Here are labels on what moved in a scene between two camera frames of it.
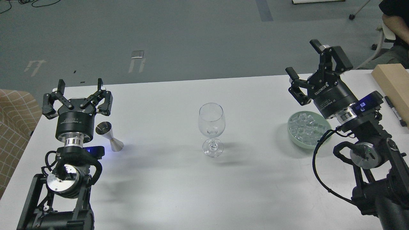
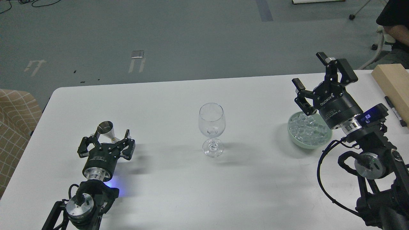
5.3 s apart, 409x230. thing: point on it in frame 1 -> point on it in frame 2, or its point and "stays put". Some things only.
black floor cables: (24, 1) stays put
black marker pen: (402, 122) stays put
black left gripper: (75, 125) -> (100, 163)
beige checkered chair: (20, 111) stays put
